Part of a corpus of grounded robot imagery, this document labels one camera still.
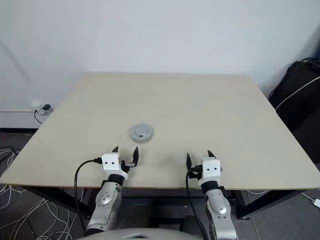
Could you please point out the white wall socket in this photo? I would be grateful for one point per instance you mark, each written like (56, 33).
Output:
(35, 103)

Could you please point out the white floor power adapter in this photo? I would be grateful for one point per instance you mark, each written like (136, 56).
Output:
(316, 202)

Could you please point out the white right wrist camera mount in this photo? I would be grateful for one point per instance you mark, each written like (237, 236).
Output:
(211, 167)

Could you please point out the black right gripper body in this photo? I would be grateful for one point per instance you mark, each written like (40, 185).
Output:
(195, 172)

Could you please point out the round metal gear part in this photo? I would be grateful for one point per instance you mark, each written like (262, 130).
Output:
(141, 130)

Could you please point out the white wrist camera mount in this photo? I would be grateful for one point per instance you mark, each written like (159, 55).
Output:
(111, 162)
(211, 167)

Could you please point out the black plug-in charger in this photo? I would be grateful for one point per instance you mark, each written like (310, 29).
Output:
(45, 108)

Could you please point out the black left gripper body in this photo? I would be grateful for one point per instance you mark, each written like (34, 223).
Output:
(124, 166)

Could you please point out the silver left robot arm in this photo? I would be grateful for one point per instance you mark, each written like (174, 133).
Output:
(107, 197)

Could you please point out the black table frame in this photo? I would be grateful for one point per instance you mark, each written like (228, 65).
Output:
(155, 193)

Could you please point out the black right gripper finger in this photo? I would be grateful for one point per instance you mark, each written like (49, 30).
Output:
(210, 155)
(188, 162)

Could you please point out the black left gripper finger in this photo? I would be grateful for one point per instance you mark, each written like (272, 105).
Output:
(116, 150)
(135, 157)

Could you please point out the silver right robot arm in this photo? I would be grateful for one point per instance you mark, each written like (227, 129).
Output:
(220, 207)

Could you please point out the grey robot torso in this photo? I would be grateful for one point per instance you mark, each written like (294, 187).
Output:
(140, 235)

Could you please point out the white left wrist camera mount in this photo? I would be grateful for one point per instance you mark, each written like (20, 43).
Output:
(111, 162)

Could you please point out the black fabric bag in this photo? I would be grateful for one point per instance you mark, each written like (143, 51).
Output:
(300, 105)

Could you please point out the white wall trunking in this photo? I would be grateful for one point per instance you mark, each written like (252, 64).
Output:
(15, 119)

